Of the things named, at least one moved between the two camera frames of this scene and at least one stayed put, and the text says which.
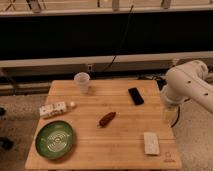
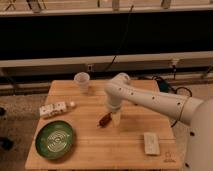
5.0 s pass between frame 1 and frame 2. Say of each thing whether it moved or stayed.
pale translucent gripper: moved
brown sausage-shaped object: stayed
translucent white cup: stayed
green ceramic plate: stayed
